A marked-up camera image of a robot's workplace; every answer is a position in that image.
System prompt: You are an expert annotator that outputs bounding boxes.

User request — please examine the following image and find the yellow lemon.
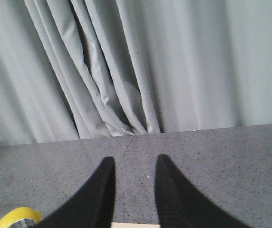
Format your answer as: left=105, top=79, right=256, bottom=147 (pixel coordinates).
left=0, top=207, right=42, bottom=228

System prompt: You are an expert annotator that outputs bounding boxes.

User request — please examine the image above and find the wooden cutting board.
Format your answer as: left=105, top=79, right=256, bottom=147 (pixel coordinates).
left=111, top=222, right=160, bottom=228

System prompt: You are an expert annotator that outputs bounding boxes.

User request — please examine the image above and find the grey curtain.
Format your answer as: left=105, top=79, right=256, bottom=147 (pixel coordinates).
left=0, top=0, right=272, bottom=146

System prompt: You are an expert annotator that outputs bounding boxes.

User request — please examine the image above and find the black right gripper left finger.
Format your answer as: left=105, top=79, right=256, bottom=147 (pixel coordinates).
left=35, top=157, right=115, bottom=228

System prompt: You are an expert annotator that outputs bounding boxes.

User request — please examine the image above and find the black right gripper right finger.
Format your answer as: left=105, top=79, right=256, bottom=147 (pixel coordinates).
left=155, top=154, right=248, bottom=228

